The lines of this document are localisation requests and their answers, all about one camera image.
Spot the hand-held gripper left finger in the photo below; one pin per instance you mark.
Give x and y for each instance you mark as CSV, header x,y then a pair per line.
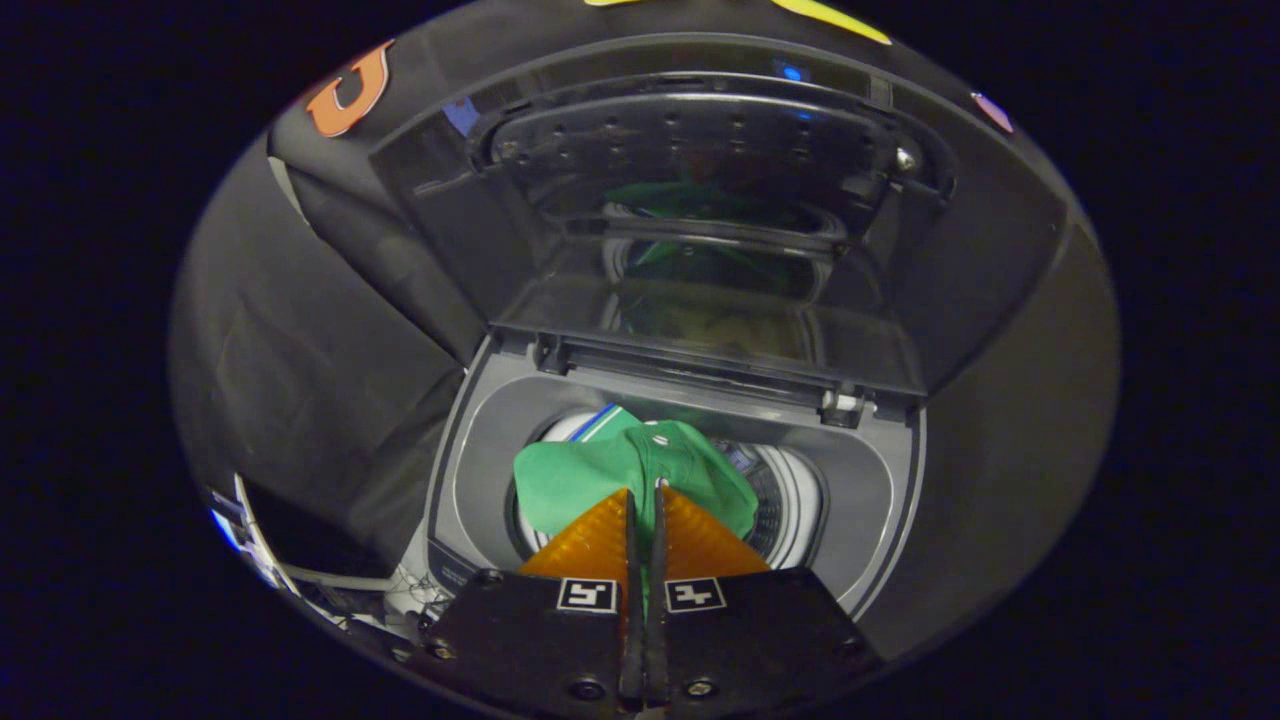
x,y
530,640

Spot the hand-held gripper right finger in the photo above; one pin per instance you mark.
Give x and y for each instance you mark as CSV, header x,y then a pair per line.
x,y
760,640

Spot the green polo shirt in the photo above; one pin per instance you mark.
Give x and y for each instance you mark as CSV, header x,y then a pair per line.
x,y
570,480

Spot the dark washing machine lid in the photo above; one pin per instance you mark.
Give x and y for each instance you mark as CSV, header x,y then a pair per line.
x,y
1000,250

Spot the black backdrop cloth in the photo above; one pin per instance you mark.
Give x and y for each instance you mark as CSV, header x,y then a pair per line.
x,y
280,380

